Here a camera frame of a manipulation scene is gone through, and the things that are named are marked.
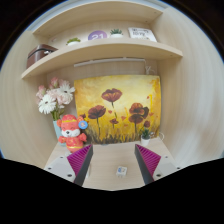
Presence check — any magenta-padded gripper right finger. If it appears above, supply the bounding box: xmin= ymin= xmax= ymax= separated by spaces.
xmin=134 ymin=144 xmax=183 ymax=185

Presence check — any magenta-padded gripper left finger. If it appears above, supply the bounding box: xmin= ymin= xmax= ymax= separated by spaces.
xmin=43 ymin=144 xmax=94 ymax=187

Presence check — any white block charger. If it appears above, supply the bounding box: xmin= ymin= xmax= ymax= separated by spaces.
xmin=115 ymin=165 xmax=128 ymax=178

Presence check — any small potted plant white pot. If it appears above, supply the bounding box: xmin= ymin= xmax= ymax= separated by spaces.
xmin=139 ymin=128 xmax=152 ymax=147

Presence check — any red plush toy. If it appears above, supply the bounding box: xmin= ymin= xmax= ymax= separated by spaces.
xmin=56 ymin=114 xmax=89 ymax=154

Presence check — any pale teal vase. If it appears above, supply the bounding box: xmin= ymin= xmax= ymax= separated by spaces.
xmin=52 ymin=119 xmax=66 ymax=146

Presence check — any pink and white flower bouquet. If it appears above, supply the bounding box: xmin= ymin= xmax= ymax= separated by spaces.
xmin=35 ymin=77 xmax=76 ymax=121

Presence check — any yellow poppy painting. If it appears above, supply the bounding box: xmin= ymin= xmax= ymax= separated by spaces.
xmin=73 ymin=74 xmax=163 ymax=145

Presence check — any white light bar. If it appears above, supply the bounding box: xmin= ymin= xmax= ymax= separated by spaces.
xmin=73 ymin=57 xmax=147 ymax=68

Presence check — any wooden shelf unit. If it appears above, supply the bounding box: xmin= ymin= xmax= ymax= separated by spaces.
xmin=20 ymin=0 xmax=184 ymax=80

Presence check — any white lamp cord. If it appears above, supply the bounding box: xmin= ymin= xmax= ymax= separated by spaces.
xmin=144 ymin=61 xmax=158 ymax=76

